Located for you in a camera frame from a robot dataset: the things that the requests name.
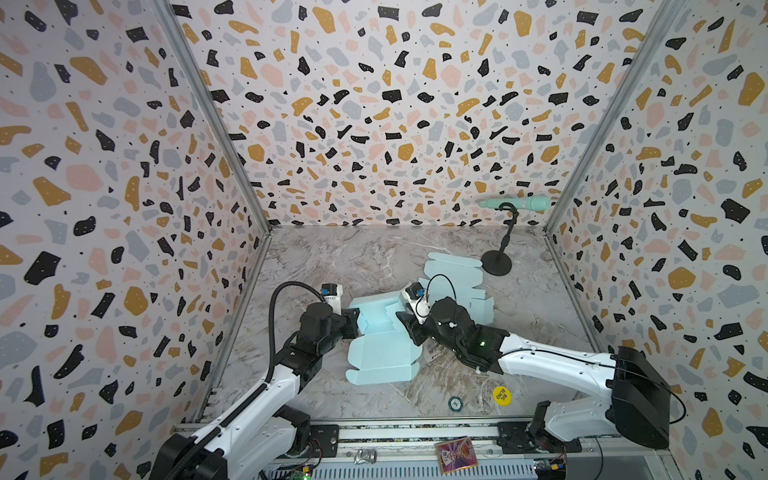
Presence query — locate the mint paper box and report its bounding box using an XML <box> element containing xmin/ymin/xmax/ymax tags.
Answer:
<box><xmin>345</xmin><ymin>291</ymin><xmax>422</xmax><ymax>386</ymax></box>
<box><xmin>419</xmin><ymin>252</ymin><xmax>494</xmax><ymax>325</ymax></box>

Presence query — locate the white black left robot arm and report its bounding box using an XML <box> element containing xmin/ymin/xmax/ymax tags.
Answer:
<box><xmin>149</xmin><ymin>302</ymin><xmax>360</xmax><ymax>479</ymax></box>

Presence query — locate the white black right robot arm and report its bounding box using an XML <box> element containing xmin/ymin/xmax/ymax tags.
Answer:
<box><xmin>396</xmin><ymin>297</ymin><xmax>673</xmax><ymax>449</ymax></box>

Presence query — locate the flat mint paper box blank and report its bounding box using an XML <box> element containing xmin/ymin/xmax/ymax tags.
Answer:
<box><xmin>419</xmin><ymin>252</ymin><xmax>494</xmax><ymax>325</ymax></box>

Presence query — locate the black microphone stand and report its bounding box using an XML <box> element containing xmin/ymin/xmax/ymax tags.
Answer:
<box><xmin>481</xmin><ymin>202</ymin><xmax>519</xmax><ymax>277</ymax></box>

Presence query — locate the yellow round sticker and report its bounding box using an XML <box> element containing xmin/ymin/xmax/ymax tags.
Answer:
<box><xmin>493</xmin><ymin>386</ymin><xmax>512</xmax><ymax>406</ymax></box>

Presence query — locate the purple snack packet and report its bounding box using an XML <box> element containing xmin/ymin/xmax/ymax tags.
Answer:
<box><xmin>436</xmin><ymin>437</ymin><xmax>478</xmax><ymax>474</ymax></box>

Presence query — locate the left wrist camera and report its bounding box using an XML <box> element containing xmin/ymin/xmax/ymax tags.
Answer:
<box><xmin>320</xmin><ymin>283</ymin><xmax>343</xmax><ymax>314</ymax></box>

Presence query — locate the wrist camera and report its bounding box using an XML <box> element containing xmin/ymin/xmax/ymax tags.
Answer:
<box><xmin>320</xmin><ymin>283</ymin><xmax>343</xmax><ymax>314</ymax></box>
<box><xmin>403</xmin><ymin>282</ymin><xmax>431</xmax><ymax>322</ymax></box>

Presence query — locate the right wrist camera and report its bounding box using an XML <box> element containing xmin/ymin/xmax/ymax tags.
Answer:
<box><xmin>403</xmin><ymin>282</ymin><xmax>431</xmax><ymax>322</ymax></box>

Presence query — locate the aluminium left corner post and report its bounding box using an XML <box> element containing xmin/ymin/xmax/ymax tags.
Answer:
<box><xmin>149</xmin><ymin>0</ymin><xmax>272</xmax><ymax>234</ymax></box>

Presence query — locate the aluminium corner post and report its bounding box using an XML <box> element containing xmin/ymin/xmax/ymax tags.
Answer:
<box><xmin>149</xmin><ymin>0</ymin><xmax>272</xmax><ymax>234</ymax></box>
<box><xmin>542</xmin><ymin>0</ymin><xmax>688</xmax><ymax>235</ymax></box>

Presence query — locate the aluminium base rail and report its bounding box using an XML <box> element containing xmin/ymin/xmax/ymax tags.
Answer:
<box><xmin>174</xmin><ymin>417</ymin><xmax>682</xmax><ymax>479</ymax></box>

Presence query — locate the aluminium right corner post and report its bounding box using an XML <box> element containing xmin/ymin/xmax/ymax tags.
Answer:
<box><xmin>542</xmin><ymin>0</ymin><xmax>688</xmax><ymax>235</ymax></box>

